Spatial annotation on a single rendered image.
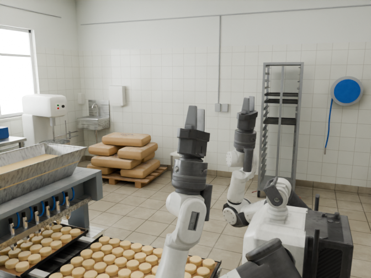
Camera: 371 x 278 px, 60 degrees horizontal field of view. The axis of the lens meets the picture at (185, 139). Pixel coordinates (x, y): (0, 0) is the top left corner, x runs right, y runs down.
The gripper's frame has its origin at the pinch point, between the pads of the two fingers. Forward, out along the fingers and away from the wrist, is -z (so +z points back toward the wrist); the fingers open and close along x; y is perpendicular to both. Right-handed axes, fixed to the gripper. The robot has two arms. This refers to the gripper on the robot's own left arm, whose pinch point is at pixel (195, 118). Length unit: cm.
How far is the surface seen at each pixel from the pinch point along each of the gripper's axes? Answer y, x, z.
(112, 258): -47, 36, 57
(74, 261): -60, 28, 59
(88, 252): -59, 35, 57
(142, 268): -31, 36, 57
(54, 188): -78, 31, 32
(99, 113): -371, 396, -41
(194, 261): -15, 49, 54
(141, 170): -229, 338, 47
